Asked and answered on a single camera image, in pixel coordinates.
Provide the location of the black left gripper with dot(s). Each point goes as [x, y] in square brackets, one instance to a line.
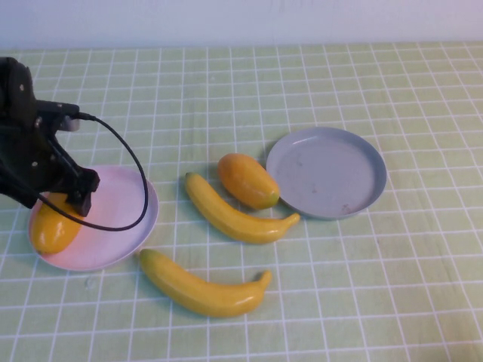
[30, 166]

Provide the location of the orange-yellow toy mango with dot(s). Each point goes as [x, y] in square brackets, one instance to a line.
[245, 181]
[53, 230]

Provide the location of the yellow toy banana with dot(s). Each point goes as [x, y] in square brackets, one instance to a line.
[234, 222]
[200, 292]

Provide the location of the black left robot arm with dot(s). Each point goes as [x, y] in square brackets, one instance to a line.
[15, 86]

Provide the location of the pink round plate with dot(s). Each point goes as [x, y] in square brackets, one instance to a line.
[113, 226]

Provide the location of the blue-grey round plate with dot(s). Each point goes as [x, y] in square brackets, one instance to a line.
[324, 173]

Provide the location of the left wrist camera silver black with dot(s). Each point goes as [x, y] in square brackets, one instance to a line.
[69, 122]

